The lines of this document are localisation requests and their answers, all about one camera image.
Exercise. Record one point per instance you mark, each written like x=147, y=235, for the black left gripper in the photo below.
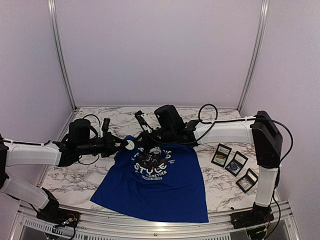
x=110, y=148

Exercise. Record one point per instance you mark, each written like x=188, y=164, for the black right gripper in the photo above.
x=147, y=144

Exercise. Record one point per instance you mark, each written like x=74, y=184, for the blue panda print t-shirt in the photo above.
x=162, y=185

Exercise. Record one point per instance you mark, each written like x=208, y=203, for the green round brooch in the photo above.
x=220, y=158

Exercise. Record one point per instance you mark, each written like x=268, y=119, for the blue round brooch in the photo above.
x=233, y=166

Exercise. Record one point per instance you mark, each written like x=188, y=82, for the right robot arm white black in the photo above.
x=259, y=130

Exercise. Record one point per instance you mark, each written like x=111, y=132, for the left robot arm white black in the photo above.
x=82, y=139

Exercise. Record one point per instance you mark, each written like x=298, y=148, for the black display box left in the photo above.
x=222, y=150

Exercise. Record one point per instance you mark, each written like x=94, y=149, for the black display box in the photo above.
x=237, y=163
x=222, y=150
x=248, y=181

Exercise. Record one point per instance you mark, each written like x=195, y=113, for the black display box middle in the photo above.
x=237, y=163

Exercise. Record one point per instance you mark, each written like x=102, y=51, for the black display box right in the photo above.
x=248, y=181

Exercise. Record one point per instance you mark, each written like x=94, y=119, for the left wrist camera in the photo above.
x=104, y=127

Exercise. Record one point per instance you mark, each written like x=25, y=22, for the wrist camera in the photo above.
x=145, y=121
x=104, y=127

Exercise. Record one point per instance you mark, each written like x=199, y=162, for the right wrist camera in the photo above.
x=145, y=121

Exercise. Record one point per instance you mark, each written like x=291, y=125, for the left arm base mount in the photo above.
x=59, y=216

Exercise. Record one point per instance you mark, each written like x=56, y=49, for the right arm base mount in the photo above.
x=256, y=216

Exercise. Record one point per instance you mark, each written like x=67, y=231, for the left aluminium corner post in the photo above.
x=59, y=51

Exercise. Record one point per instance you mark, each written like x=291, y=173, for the aluminium corner post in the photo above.
x=59, y=51
x=260, y=33

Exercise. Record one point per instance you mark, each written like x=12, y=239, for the right aluminium corner post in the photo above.
x=260, y=33

